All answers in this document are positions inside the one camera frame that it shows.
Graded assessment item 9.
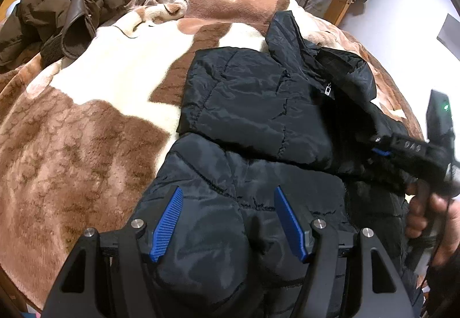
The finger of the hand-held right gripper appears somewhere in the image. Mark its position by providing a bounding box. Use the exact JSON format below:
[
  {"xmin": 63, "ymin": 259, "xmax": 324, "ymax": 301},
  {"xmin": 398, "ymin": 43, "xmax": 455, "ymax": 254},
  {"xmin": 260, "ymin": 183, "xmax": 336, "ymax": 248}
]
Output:
[{"xmin": 371, "ymin": 146, "xmax": 394, "ymax": 162}]

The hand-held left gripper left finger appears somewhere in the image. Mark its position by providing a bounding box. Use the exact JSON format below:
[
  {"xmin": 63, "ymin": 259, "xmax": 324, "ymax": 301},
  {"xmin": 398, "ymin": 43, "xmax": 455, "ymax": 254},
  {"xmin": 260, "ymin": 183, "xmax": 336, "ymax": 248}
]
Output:
[{"xmin": 42, "ymin": 186, "xmax": 185, "ymax": 318}]

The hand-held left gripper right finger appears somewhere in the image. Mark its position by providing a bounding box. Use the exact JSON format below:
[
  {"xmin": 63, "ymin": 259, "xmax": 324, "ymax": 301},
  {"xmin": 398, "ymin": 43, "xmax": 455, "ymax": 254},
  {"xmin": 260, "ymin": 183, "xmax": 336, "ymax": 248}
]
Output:
[{"xmin": 274, "ymin": 186, "xmax": 415, "ymax": 318}]

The black puffer jacket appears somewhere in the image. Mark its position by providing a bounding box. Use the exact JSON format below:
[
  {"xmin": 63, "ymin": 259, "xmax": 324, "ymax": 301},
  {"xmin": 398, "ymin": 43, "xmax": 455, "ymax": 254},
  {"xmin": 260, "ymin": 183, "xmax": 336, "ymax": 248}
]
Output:
[{"xmin": 131, "ymin": 10, "xmax": 425, "ymax": 318}]

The person's right hand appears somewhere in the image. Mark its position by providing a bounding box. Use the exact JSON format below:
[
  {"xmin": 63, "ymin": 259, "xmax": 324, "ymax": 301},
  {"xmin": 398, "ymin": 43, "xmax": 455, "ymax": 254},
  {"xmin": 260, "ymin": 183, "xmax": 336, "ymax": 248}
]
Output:
[{"xmin": 404, "ymin": 183, "xmax": 460, "ymax": 268}]

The brown and cream printed blanket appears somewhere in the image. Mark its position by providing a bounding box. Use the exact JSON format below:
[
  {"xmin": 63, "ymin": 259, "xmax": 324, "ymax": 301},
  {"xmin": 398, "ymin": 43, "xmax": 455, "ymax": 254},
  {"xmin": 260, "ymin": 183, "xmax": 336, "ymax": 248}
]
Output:
[{"xmin": 0, "ymin": 0, "xmax": 425, "ymax": 313}]

